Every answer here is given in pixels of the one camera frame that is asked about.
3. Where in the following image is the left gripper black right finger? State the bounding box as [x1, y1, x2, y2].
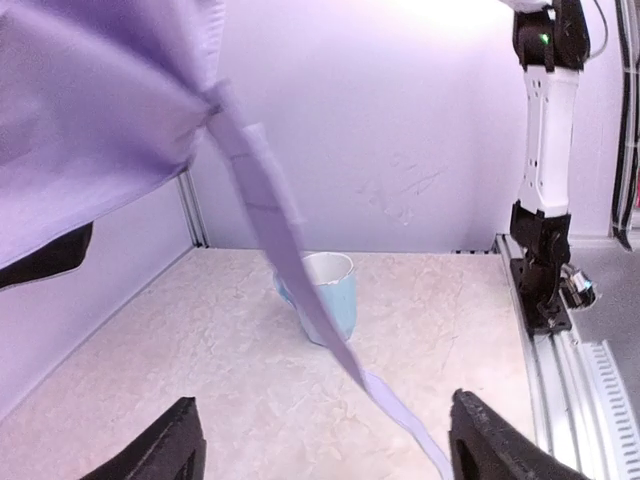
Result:
[449, 389, 585, 480]

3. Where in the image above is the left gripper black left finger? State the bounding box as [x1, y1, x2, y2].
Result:
[82, 397, 207, 480]

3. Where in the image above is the lavender folding umbrella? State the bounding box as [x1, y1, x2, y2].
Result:
[1, 1, 453, 479]

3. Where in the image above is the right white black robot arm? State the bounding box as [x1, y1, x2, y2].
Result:
[508, 1, 590, 335]

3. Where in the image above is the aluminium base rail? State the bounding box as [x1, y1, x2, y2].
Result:
[495, 234, 639, 479]

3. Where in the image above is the right aluminium frame post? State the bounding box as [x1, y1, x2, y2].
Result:
[177, 170, 210, 248]

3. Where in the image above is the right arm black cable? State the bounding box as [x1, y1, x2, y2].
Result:
[589, 0, 640, 251]

